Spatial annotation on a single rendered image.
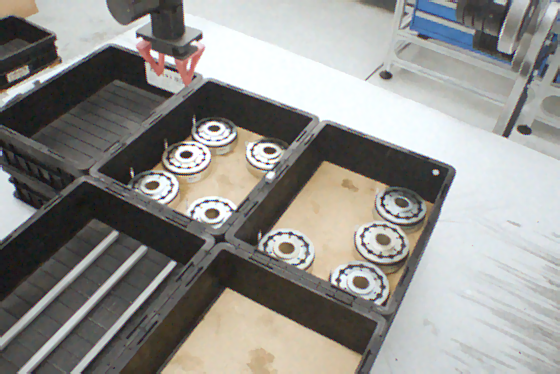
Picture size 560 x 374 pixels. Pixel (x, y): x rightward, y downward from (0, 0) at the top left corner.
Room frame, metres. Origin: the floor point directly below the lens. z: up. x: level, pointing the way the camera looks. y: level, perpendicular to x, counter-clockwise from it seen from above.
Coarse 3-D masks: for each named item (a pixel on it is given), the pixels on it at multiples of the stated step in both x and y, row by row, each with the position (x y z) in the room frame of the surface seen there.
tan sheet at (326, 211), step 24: (336, 168) 0.87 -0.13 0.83; (312, 192) 0.79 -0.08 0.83; (336, 192) 0.79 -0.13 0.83; (360, 192) 0.80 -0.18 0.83; (288, 216) 0.72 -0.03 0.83; (312, 216) 0.72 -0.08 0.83; (336, 216) 0.73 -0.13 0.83; (360, 216) 0.73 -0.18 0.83; (312, 240) 0.66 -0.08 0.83; (336, 240) 0.66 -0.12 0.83; (336, 264) 0.60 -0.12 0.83
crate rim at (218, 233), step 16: (208, 80) 1.03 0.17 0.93; (256, 96) 0.98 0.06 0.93; (304, 112) 0.93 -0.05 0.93; (144, 128) 0.83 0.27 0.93; (128, 144) 0.78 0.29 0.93; (96, 176) 0.68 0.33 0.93; (128, 192) 0.65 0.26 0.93; (256, 192) 0.67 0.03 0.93; (160, 208) 0.62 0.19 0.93; (240, 208) 0.63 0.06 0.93; (192, 224) 0.59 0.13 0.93; (224, 224) 0.59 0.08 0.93; (224, 240) 0.57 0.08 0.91
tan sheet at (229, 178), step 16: (240, 128) 0.99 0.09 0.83; (240, 144) 0.93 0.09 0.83; (224, 160) 0.87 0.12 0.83; (240, 160) 0.87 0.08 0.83; (208, 176) 0.81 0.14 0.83; (224, 176) 0.82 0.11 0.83; (240, 176) 0.82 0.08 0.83; (256, 176) 0.82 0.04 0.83; (192, 192) 0.76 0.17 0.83; (208, 192) 0.76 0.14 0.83; (224, 192) 0.77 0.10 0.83; (240, 192) 0.77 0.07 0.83; (176, 208) 0.71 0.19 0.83
